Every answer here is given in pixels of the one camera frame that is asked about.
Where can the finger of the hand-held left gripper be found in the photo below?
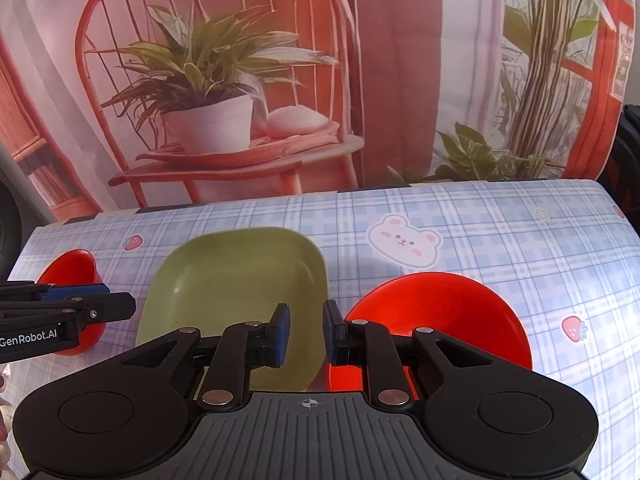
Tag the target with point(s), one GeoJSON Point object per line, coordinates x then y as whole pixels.
{"type": "Point", "coordinates": [75, 292]}
{"type": "Point", "coordinates": [112, 307]}

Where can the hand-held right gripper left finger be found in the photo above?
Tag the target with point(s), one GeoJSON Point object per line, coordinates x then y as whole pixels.
{"type": "Point", "coordinates": [282, 332]}

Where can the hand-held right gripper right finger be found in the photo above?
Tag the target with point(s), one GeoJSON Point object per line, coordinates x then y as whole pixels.
{"type": "Point", "coordinates": [330, 332]}

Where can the red bowl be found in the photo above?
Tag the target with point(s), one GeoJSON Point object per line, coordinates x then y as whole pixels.
{"type": "Point", "coordinates": [70, 270]}

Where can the green square plate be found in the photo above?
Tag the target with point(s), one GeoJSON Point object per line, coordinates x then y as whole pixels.
{"type": "Point", "coordinates": [225, 280]}

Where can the red round plate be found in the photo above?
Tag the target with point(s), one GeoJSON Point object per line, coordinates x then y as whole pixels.
{"type": "Point", "coordinates": [450, 310]}

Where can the blue plaid tablecloth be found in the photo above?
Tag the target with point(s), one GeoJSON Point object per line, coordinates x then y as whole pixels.
{"type": "Point", "coordinates": [500, 240]}

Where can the printed backdrop cloth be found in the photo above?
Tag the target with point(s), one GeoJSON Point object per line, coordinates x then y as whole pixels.
{"type": "Point", "coordinates": [300, 60]}

